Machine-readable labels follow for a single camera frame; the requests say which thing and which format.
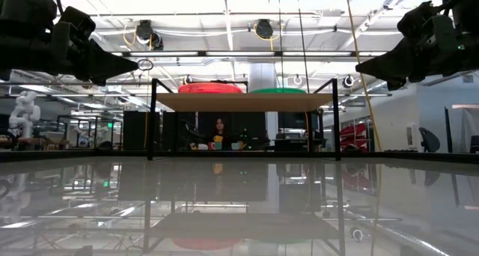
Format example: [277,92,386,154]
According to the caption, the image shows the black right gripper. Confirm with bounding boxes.
[355,16,463,91]

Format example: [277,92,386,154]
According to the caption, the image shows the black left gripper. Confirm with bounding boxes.
[48,22,139,87]

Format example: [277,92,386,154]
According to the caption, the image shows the translucent pink plastic plate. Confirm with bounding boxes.
[178,82,243,92]

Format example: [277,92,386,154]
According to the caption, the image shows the translucent green plastic plate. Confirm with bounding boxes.
[249,87,307,94]

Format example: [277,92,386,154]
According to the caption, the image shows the wooden shelf with black legs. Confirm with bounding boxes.
[147,78,342,162]

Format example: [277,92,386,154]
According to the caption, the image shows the long ceiling light bar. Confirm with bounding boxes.
[112,50,388,58]

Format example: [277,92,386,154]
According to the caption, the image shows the black cabinet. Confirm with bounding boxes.
[123,110,150,151]

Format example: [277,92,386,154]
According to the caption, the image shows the red background object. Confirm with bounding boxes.
[339,123,370,151]

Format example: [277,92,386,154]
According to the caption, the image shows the dark office chair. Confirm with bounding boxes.
[418,127,442,153]

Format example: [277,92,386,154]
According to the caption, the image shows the white humanoid robot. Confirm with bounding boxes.
[7,90,41,139]

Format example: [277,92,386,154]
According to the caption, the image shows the dark computer monitor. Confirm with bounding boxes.
[277,112,314,129]

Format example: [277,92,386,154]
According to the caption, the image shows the person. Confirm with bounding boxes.
[209,117,235,151]

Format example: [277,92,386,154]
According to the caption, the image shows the white round pillar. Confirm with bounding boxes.
[248,63,278,92]

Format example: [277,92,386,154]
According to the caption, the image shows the yellow hanging cable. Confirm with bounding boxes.
[344,0,382,153]

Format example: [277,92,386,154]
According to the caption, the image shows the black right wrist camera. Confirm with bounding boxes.
[397,1,445,38]

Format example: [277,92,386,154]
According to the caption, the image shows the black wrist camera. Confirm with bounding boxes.
[55,5,97,38]
[397,1,445,38]

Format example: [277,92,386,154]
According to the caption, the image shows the black ceiling cable reel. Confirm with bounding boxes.
[134,19,165,51]
[254,19,275,40]

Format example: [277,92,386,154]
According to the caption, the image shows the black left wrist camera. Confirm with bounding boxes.
[55,5,97,38]

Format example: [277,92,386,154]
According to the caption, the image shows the black hanging cable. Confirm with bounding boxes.
[294,0,311,94]

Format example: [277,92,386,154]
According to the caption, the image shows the black aluminium table frame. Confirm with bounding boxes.
[0,150,479,163]

